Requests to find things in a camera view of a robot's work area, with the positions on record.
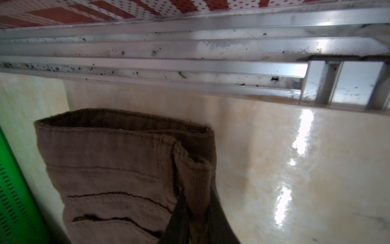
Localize brown trousers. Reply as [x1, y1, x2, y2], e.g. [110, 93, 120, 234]
[35, 108, 216, 244]

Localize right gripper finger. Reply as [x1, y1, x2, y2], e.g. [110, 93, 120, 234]
[158, 188, 240, 244]

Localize green plastic basket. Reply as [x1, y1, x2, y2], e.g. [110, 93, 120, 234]
[1, 132, 50, 244]

